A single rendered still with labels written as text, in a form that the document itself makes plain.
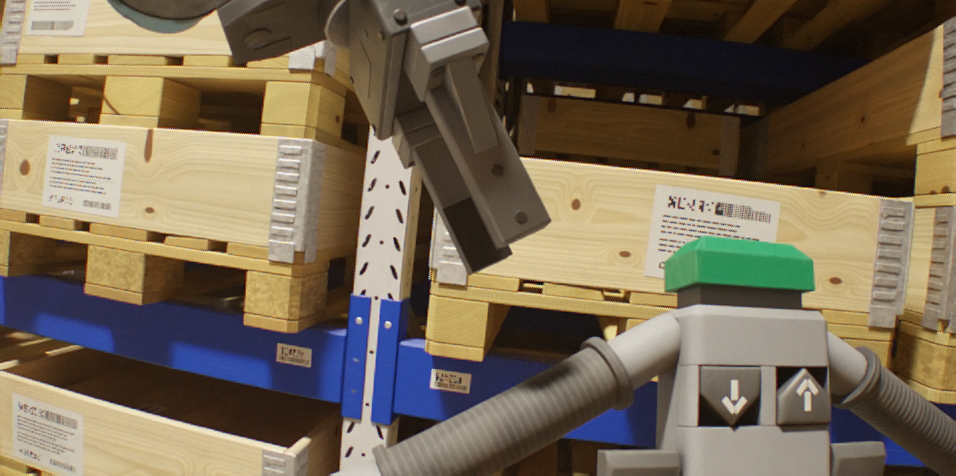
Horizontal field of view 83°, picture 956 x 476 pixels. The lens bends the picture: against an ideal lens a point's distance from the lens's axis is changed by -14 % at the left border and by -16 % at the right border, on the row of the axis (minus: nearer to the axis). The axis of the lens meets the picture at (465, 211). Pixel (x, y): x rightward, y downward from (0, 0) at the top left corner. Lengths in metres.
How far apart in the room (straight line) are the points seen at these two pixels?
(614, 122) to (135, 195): 1.63
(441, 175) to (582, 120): 1.94
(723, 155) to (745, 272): 2.00
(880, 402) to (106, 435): 1.31
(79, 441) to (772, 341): 1.34
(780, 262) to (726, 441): 0.11
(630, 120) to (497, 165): 2.03
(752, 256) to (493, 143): 0.16
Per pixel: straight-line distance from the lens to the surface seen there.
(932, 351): 1.25
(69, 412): 1.48
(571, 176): 1.02
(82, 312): 1.48
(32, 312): 1.59
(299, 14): 0.36
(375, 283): 1.14
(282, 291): 1.12
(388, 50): 0.30
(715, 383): 0.33
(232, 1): 0.35
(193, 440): 1.29
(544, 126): 2.29
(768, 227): 1.08
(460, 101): 0.28
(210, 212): 1.18
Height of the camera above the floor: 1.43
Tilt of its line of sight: level
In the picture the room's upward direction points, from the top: 6 degrees clockwise
